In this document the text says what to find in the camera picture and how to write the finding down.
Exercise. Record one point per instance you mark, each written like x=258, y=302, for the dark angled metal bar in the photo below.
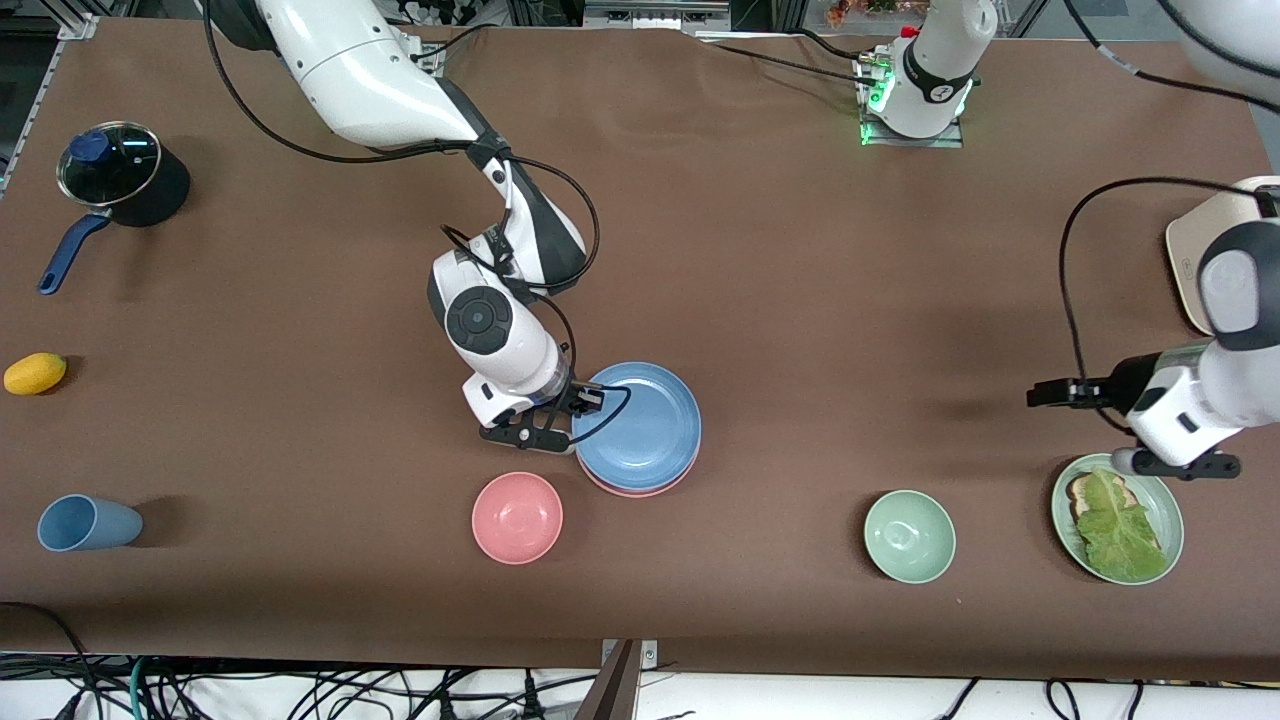
x=610, y=690

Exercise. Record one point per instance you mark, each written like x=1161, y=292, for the small pink bowl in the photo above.
x=517, y=517

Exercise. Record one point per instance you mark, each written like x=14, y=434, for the pink plate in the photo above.
x=635, y=493

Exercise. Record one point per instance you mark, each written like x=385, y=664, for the yellow lemon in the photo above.
x=35, y=373

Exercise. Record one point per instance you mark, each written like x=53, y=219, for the grey metal bracket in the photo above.
x=650, y=652

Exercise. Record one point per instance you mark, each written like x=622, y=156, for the beige rounded board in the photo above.
x=1185, y=255

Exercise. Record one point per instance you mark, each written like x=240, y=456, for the blue plate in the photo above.
x=650, y=430

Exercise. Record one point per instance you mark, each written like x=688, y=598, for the green oval plate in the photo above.
x=1165, y=520

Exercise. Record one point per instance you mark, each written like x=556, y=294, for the small green bowl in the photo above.
x=909, y=536

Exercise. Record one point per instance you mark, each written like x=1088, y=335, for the toasted bread slice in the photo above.
x=1080, y=490

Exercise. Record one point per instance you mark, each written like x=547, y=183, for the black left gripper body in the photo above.
x=1128, y=383

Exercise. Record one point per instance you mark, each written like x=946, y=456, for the brown table cover sheet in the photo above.
x=800, y=250

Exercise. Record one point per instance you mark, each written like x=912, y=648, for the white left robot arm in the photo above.
x=935, y=70

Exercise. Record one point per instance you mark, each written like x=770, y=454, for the red orange plastic items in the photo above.
x=875, y=10

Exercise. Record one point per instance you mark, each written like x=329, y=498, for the blue cup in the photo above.
x=85, y=523

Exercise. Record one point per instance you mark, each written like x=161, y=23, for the green lettuce leaf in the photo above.
x=1120, y=530

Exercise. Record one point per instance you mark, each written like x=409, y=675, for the glass lid blue knob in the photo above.
x=110, y=165

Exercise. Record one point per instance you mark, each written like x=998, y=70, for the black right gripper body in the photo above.
x=572, y=397

